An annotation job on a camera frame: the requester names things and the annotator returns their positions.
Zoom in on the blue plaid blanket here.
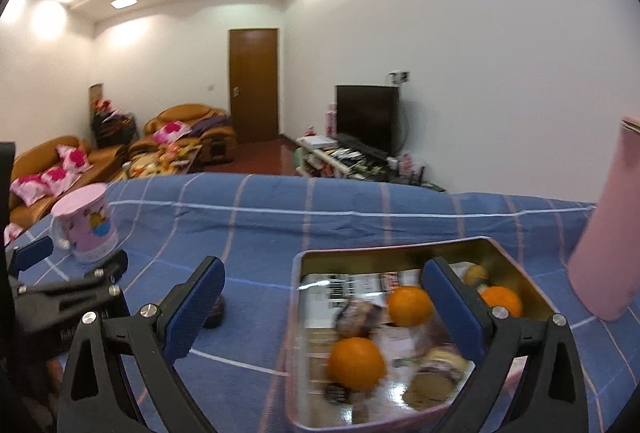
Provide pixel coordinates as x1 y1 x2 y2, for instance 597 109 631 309
2 173 616 433

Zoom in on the black television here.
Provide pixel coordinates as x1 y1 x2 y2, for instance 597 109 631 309
335 84 401 156

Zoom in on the brown leather sofa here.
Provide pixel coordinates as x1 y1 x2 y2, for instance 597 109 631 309
7 136 126 229

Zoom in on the white television stand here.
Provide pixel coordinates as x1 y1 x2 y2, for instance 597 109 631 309
294 135 446 194

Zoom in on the coffee table with snacks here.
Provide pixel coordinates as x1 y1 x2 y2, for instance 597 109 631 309
120 143 203 178

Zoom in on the round brown pastry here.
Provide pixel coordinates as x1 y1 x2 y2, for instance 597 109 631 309
402 370 458 411

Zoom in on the cluttered black rack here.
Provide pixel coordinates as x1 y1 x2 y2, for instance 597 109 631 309
91 99 138 148

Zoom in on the pink cartoon cup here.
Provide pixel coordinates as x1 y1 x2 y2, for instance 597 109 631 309
50 183 121 264

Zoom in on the pink insulated bottle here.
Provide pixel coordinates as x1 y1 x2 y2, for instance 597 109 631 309
567 115 640 321

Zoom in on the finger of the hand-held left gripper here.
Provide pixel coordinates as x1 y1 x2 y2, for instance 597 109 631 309
14 250 131 334
6 236 55 286

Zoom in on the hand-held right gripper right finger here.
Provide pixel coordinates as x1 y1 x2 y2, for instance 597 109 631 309
419 256 591 433

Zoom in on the dark wrapped cake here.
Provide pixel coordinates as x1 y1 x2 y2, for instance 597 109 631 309
334 298 386 339

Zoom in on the gold metal tin box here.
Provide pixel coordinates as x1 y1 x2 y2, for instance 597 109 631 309
285 236 568 431

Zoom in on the large white printed packet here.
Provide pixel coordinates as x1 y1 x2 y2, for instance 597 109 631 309
300 270 426 331

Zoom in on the small yellowish pastry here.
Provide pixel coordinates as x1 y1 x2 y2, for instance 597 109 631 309
462 264 490 286

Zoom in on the orange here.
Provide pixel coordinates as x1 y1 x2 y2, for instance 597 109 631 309
479 285 524 319
327 337 387 391
387 285 435 328

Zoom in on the brown wooden door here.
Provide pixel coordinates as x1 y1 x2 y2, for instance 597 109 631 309
228 29 279 144

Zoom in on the pink floral pillow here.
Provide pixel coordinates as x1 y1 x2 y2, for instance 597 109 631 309
56 144 93 174
152 122 192 144
10 165 68 206

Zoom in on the brown leather armchair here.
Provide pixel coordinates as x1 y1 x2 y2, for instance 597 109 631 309
144 104 236 164

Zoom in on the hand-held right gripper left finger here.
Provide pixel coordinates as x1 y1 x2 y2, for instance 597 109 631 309
56 255 227 433

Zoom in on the purple throw blanket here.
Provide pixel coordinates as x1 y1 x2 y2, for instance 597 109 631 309
192 115 231 134

